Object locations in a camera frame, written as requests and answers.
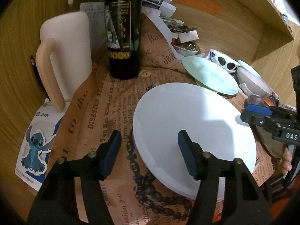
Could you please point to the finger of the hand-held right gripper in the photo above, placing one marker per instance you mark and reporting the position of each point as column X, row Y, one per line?
column 256, row 109
column 252, row 119

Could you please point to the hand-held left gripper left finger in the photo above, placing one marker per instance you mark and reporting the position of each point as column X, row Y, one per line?
column 112, row 154

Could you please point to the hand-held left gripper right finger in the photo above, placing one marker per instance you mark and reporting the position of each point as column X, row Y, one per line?
column 187, row 154

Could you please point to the white bowl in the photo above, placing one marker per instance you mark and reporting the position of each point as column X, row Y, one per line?
column 254, row 83

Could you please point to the large white plate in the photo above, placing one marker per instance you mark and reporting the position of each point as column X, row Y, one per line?
column 187, row 112

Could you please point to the person's right hand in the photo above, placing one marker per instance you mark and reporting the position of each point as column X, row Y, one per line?
column 287, row 163

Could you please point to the clear plastic container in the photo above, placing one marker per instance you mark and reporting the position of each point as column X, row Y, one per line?
column 255, row 99

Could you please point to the dark round pan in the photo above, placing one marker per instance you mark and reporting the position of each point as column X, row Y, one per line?
column 267, row 140

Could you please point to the pale green bowl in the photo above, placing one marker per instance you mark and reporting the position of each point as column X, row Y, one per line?
column 249, row 68

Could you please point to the brown newspaper-print mat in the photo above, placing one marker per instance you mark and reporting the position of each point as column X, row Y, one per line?
column 105, row 103

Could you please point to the pale green plate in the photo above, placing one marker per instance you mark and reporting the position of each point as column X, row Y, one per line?
column 211, row 75

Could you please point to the black polka-dot bowl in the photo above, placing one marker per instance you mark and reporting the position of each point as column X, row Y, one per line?
column 222, row 61

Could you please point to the small bowl of beads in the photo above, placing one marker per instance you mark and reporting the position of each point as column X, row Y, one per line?
column 185, row 49

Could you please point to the small white cardboard box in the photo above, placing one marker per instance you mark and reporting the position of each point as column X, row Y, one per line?
column 188, row 36

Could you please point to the long white paper strip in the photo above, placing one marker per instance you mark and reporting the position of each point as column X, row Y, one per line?
column 164, row 31

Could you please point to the orange sticky note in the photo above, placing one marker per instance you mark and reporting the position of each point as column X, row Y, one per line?
column 199, row 2

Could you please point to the dark wine bottle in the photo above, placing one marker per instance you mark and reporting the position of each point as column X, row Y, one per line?
column 124, row 28

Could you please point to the pile of printed papers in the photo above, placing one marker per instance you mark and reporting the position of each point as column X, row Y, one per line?
column 161, row 4

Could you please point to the white printed receipt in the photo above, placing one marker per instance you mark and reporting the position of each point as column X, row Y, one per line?
column 93, row 11

